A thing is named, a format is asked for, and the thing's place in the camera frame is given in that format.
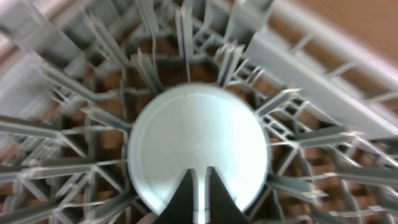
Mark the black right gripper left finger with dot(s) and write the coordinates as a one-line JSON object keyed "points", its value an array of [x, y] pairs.
{"points": [[180, 209]]}

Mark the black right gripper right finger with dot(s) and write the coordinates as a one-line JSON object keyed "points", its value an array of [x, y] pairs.
{"points": [[222, 208]]}

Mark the grey dishwasher rack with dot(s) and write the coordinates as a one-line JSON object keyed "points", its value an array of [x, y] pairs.
{"points": [[75, 75]]}

